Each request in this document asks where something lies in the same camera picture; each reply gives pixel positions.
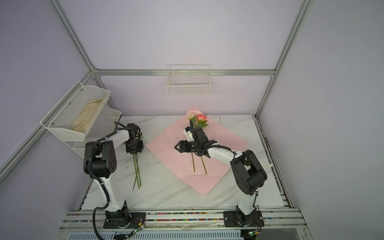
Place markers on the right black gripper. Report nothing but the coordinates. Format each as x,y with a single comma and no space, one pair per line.
183,145

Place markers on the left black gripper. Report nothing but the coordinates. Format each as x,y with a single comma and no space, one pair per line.
139,149

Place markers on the pink purple wrapping paper sheet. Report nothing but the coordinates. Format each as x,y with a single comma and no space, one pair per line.
202,174

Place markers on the red pink fake rose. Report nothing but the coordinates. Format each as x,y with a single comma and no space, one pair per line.
201,121

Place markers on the white blue fake rose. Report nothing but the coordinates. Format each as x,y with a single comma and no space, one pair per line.
137,172

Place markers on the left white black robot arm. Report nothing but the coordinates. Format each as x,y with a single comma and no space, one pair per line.
100,163

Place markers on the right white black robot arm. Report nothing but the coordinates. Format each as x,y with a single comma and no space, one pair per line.
248,172

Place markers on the white mesh lower shelf basket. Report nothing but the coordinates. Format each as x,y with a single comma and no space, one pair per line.
103,126

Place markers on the white mesh shelf basket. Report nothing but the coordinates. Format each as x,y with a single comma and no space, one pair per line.
60,118
103,126

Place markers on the beige cloth in basket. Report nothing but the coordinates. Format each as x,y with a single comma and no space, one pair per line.
83,121

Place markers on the white mesh upper shelf basket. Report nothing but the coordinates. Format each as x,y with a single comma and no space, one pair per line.
60,118

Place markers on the white wire wall basket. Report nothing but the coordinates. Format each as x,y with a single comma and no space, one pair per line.
188,80

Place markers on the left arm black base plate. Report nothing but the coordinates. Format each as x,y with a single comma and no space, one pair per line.
131,220

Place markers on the aluminium front rail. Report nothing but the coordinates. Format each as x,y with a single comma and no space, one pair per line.
192,220

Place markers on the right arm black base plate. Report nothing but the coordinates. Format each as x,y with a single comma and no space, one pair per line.
238,219

